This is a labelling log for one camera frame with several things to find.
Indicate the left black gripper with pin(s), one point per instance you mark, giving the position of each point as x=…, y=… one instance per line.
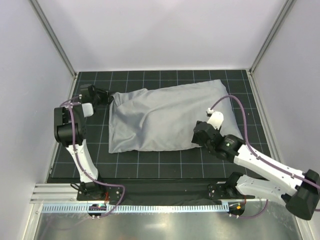
x=99, y=94

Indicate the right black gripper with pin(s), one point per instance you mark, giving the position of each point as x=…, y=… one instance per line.
x=201, y=132

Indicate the grey fabric pillowcase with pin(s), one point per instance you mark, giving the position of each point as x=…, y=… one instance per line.
x=163, y=119

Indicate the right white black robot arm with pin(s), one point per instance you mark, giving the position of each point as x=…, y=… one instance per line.
x=298, y=191

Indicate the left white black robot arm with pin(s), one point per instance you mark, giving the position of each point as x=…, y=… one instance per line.
x=70, y=131

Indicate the black gridded cutting mat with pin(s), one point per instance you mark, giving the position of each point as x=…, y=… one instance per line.
x=194, y=163

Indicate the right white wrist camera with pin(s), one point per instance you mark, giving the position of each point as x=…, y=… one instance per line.
x=215, y=118

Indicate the slotted grey cable duct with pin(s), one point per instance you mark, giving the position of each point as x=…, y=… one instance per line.
x=99, y=208

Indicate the left aluminium frame post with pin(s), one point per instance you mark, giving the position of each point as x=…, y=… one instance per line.
x=52, y=35

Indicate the aluminium frame post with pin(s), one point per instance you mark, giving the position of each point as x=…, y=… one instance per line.
x=284, y=12
x=52, y=35

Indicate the aluminium front rail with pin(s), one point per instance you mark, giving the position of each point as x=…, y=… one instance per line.
x=53, y=193

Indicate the right aluminium frame post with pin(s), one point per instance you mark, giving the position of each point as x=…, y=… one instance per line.
x=284, y=12

